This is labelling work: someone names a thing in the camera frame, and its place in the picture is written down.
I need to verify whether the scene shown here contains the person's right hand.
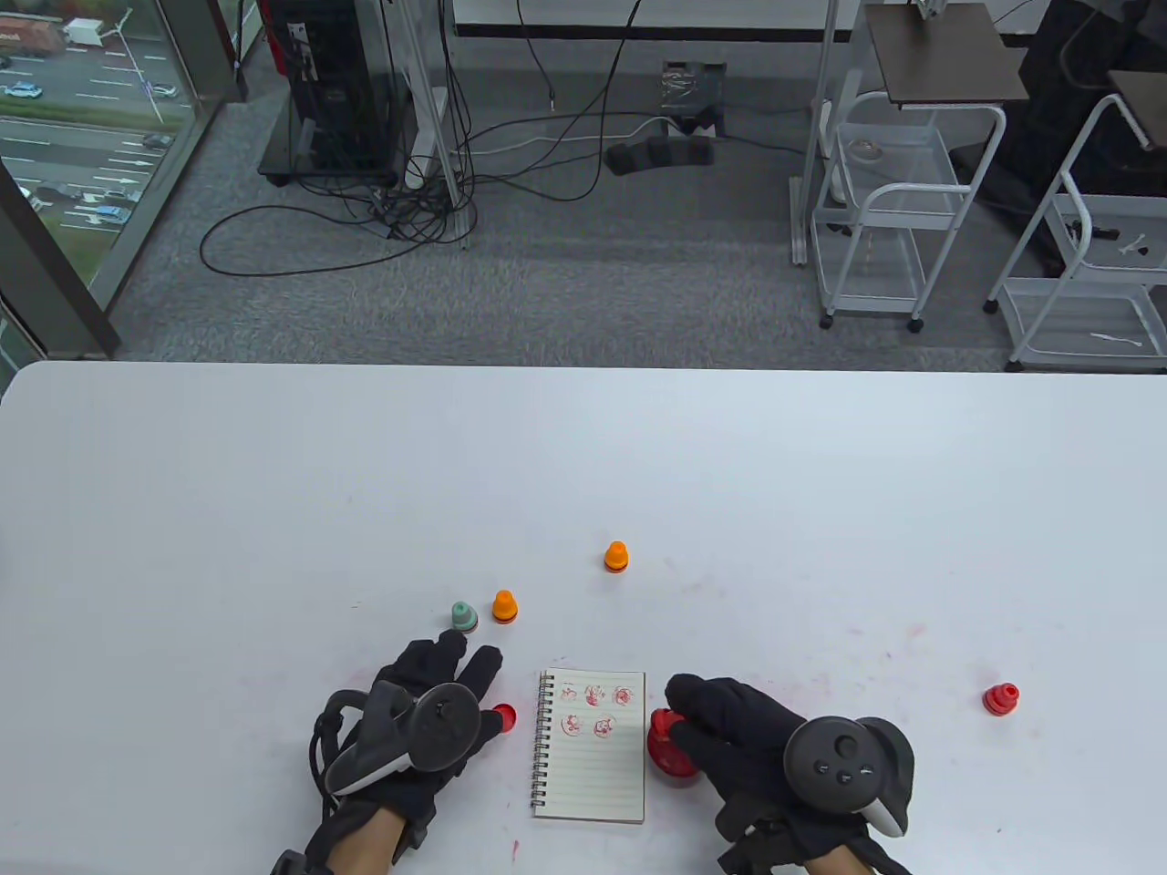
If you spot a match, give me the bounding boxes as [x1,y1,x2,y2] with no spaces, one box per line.
[666,673,914,875]

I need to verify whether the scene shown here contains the person's left hand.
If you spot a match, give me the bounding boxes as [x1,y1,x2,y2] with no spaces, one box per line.
[319,629,505,862]

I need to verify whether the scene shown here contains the red ink pad tin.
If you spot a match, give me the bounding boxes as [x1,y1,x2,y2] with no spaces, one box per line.
[647,725,707,789]

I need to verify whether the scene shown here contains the spiral lined notebook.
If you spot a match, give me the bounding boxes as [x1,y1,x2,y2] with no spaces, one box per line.
[531,668,646,826]

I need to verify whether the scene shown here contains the person's left forearm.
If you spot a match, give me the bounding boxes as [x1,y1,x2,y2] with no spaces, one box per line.
[274,807,407,875]

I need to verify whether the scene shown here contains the black foot pedal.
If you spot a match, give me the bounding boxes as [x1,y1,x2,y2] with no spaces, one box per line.
[603,135,718,177]

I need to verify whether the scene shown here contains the black computer tower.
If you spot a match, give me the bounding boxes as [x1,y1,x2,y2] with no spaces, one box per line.
[258,0,404,190]

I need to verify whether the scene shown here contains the large glass window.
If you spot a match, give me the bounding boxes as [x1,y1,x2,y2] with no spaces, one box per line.
[0,0,249,361]

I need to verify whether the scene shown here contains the brown side table top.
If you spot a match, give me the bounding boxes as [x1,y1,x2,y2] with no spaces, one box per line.
[1106,70,1167,152]
[863,2,1032,111]

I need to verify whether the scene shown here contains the aluminium frame post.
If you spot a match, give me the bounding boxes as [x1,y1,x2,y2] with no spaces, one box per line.
[392,0,477,251]
[790,0,865,268]

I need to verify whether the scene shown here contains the black cable tangle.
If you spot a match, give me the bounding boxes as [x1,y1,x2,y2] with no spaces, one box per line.
[296,0,644,249]

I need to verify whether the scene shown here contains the black floor cable loop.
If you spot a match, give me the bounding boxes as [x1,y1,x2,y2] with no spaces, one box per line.
[199,202,475,276]

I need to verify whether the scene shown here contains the white wire utility cart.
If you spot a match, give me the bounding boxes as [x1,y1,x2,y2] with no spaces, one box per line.
[810,91,1007,333]
[983,91,1167,374]

